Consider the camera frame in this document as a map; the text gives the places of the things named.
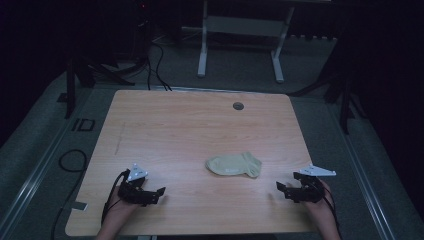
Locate grey tape piece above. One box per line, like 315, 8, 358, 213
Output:
71, 200, 89, 212

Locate hand-held gripper cable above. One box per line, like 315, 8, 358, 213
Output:
319, 181, 343, 240
100, 169, 132, 228

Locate right hand-held gripper cable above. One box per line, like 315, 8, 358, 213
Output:
319, 181, 343, 240

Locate white metal desk frame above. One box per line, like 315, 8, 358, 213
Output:
197, 0, 296, 84

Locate metal floor rail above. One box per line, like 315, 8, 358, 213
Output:
326, 102, 399, 240
0, 88, 98, 236

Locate left hand-held gripper cable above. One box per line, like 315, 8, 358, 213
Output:
100, 169, 132, 228

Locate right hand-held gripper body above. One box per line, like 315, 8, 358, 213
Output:
290, 163, 337, 204

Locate person's right hand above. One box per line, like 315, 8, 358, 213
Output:
301, 179, 335, 229

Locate person's left hand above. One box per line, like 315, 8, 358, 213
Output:
104, 185, 142, 228

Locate black metal stand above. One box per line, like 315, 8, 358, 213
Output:
288, 63, 368, 136
56, 54, 136, 120

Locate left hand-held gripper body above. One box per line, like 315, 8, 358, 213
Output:
117, 162, 160, 205

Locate black cables on floor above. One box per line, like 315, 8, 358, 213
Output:
145, 40, 173, 92

